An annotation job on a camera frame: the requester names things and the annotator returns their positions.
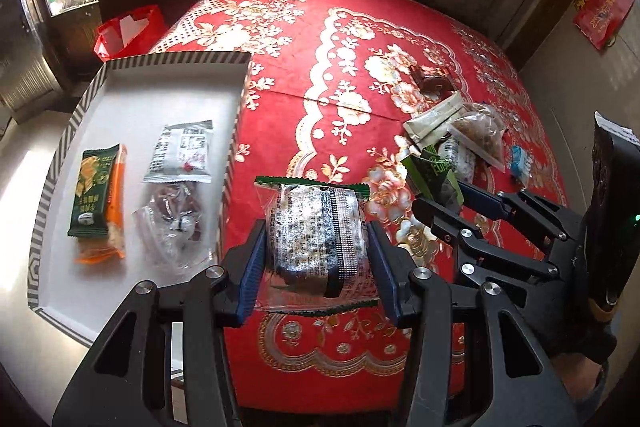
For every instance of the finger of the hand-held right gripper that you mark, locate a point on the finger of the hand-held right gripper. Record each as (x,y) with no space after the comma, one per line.
(440,222)
(492,202)

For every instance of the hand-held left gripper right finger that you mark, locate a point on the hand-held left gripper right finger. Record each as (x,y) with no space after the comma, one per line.
(382,272)

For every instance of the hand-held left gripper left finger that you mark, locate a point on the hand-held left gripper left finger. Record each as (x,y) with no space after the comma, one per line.
(252,272)

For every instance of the dark green snack packet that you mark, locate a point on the dark green snack packet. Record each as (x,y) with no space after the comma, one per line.
(427,172)

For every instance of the clear green-edged dark snack packet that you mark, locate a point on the clear green-edged dark snack packet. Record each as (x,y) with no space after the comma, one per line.
(315,237)

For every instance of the white cardboard tray striped edge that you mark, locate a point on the white cardboard tray striped edge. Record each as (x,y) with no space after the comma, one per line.
(150,97)

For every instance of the person's right forearm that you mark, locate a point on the person's right forearm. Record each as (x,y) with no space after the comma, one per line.
(575,382)

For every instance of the small blue snack packet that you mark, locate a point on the small blue snack packet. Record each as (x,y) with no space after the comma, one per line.
(520,159)

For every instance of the white black-printed snack packet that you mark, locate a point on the white black-printed snack packet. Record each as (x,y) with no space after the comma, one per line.
(457,157)

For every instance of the clear packet brown cake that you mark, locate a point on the clear packet brown cake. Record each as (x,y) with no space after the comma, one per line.
(477,132)

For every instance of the clear packet red-brown sweets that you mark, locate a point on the clear packet red-brown sweets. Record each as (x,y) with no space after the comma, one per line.
(172,217)

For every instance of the cream snack packet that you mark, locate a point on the cream snack packet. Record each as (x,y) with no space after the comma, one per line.
(435,117)

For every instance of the grey white snack packet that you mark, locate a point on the grey white snack packet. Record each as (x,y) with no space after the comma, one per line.
(177,152)

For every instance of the orange snack packet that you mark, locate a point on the orange snack packet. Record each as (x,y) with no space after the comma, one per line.
(117,202)

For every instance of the green yellow snack packet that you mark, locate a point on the green yellow snack packet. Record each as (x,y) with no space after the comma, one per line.
(92,192)

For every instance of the red floral tablecloth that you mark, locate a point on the red floral tablecloth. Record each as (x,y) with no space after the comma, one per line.
(320,57)

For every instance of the red shopping bag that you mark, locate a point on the red shopping bag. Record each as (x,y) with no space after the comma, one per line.
(107,44)

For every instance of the red wall hanging bag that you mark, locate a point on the red wall hanging bag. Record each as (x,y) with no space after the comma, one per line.
(602,14)

